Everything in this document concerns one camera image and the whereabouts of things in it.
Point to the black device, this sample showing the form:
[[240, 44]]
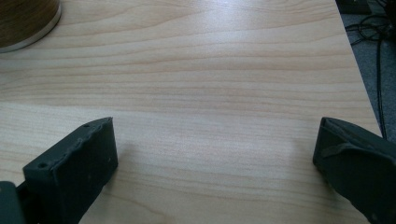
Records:
[[353, 5]]

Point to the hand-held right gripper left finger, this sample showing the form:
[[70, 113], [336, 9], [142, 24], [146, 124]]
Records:
[[73, 174]]

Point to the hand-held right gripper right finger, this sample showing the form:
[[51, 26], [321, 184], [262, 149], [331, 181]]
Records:
[[358, 161]]

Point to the round wooden tray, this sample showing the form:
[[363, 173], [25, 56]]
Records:
[[23, 20]]

